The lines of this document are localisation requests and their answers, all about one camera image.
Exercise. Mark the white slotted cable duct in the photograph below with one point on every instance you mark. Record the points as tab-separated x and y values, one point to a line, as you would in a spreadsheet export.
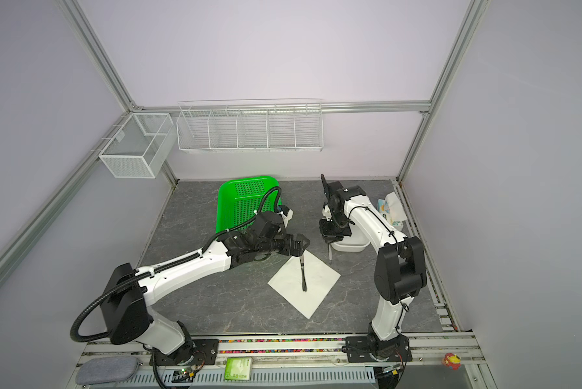
269	377

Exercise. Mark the grey cloth pad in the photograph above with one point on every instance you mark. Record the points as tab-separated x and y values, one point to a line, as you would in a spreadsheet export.
107	370

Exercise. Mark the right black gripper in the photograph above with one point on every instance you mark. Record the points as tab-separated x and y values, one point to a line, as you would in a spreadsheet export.
328	237

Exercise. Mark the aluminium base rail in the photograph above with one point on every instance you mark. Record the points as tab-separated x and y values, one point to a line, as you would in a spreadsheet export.
313	350

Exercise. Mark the tissue pack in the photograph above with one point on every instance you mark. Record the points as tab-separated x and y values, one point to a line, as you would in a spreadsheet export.
391	209

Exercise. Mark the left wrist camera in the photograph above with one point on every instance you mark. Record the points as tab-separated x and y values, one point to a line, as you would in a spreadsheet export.
286	213

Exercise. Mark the red yellow toy figure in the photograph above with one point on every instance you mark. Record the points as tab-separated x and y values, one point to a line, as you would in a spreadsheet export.
452	361

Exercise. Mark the long white wire shelf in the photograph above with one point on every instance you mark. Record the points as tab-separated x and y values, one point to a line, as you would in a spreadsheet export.
251	125

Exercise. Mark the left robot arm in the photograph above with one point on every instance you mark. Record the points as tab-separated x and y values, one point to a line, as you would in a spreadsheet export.
124	312

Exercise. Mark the silver table knife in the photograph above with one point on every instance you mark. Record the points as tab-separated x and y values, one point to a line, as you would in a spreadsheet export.
302	267

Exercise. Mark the white paper napkin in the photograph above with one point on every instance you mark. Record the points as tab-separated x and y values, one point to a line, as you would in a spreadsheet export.
320	277

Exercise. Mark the small white mesh basket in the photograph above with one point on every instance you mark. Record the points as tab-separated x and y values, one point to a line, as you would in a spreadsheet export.
140	146

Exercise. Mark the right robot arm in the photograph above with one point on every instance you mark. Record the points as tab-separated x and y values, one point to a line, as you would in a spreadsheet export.
399	276

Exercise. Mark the white oval plastic tub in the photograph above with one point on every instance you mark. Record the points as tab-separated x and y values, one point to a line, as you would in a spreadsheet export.
333	209

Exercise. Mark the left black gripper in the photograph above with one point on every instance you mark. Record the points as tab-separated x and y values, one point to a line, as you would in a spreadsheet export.
296	251

